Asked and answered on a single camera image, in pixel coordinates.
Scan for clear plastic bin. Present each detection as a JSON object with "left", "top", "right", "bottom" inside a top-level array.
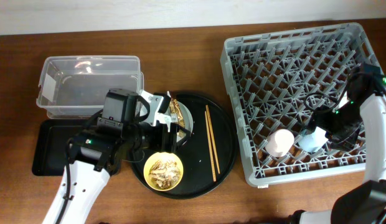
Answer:
[{"left": 36, "top": 55, "right": 144, "bottom": 119}]

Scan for food scraps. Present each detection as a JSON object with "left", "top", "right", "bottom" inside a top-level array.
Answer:
[{"left": 149, "top": 160, "right": 182, "bottom": 190}]

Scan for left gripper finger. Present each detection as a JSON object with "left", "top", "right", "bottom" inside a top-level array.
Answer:
[
  {"left": 175, "top": 123, "right": 191, "bottom": 137},
  {"left": 172, "top": 135, "right": 191, "bottom": 153}
]

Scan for pink cup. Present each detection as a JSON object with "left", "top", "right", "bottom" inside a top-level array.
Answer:
[{"left": 265, "top": 129, "right": 294, "bottom": 157}]

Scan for grey dishwasher rack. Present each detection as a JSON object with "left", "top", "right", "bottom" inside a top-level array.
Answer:
[{"left": 220, "top": 23, "right": 379, "bottom": 188}]

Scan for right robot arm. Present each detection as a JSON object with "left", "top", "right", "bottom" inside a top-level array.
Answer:
[{"left": 289, "top": 63, "right": 386, "bottom": 223}]

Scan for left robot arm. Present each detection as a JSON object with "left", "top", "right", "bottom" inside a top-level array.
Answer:
[{"left": 44, "top": 88, "right": 192, "bottom": 223}]

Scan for gold snack wrapper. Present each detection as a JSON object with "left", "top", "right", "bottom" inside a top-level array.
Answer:
[{"left": 167, "top": 91, "right": 185, "bottom": 128}]

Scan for grey plate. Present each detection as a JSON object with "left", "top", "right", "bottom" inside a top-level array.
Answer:
[{"left": 167, "top": 101, "right": 194, "bottom": 140}]

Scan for wooden chopstick right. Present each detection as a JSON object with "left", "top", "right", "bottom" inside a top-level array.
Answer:
[{"left": 205, "top": 105, "right": 220, "bottom": 174}]

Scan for black rectangular tray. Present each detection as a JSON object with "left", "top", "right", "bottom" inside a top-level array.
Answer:
[{"left": 32, "top": 119, "right": 86, "bottom": 176}]

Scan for round black tray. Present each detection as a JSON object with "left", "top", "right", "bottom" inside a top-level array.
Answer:
[{"left": 131, "top": 91, "right": 238, "bottom": 199}]

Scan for yellow bowl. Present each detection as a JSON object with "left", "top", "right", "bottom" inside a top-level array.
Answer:
[{"left": 143, "top": 152, "right": 184, "bottom": 191}]

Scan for blue cup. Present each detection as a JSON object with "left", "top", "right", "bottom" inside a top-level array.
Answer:
[{"left": 298, "top": 127, "right": 328, "bottom": 153}]

